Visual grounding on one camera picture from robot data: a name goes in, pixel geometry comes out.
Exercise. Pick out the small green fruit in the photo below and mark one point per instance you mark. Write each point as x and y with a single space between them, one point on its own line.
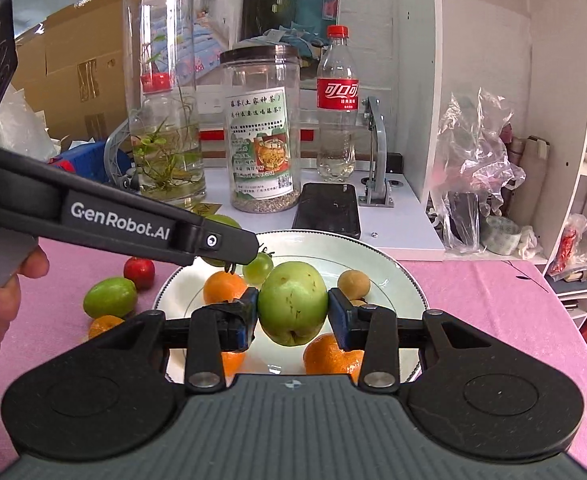
257 269
223 222

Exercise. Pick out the black phone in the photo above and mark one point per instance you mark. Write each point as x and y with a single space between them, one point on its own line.
326 210

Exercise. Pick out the wall poster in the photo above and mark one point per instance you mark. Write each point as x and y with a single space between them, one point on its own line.
293 10

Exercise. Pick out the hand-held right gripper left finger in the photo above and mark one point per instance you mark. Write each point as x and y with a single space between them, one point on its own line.
249 320

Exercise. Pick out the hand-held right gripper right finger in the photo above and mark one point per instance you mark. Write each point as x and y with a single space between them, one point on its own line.
337 320

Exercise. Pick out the clear bag with red packet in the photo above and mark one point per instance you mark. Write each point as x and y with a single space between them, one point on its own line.
573 250

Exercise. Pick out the tall glass vase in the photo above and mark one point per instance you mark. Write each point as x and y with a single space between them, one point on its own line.
163 35

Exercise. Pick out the red-label cola bottle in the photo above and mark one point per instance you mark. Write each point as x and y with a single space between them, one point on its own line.
337 95

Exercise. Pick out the oval green fruit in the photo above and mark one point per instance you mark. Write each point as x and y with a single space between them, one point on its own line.
109 297

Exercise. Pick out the large light green apple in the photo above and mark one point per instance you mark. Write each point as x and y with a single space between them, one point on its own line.
293 302

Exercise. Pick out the orange mandarin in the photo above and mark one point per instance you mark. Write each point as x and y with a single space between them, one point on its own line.
104 325
333 357
233 362
223 287

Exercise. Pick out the clear labelled plastic jar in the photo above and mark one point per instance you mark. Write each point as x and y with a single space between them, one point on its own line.
261 135

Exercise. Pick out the brown longan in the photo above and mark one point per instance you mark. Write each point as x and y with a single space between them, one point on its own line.
353 284
358 304

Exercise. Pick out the cardboard box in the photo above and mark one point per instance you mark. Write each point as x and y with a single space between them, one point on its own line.
73 50

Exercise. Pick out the white shelf unit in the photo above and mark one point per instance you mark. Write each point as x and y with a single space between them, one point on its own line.
558 85

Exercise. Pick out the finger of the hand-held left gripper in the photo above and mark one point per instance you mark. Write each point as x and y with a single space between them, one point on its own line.
228 247

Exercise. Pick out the grey metal lever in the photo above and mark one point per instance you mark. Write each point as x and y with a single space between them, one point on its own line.
115 150
378 160

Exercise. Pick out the stack of books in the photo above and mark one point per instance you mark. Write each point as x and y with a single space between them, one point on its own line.
573 289

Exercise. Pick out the white plate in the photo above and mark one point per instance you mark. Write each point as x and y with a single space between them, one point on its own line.
388 285

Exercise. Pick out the brown cardboard pieces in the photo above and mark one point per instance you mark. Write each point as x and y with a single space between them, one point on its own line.
531 175

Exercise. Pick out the blue device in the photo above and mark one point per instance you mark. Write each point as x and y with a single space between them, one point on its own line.
85 160

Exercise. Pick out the small black box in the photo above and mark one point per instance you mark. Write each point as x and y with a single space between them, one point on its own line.
394 162

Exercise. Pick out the red-capped bottle with plant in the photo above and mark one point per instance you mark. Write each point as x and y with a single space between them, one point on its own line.
168 145

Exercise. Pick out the small gold card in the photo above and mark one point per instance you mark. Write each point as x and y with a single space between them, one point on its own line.
202 210

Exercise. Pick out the clear plastic bag with fruit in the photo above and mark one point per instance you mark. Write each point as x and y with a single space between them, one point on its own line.
20 130

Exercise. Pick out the small red apple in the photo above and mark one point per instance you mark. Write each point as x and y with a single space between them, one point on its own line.
139 272

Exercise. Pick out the crumpled clear plastic bag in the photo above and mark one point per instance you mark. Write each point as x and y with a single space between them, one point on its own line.
473 160

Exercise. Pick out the pink floral tablecloth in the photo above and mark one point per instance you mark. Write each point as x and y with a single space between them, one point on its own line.
473 300

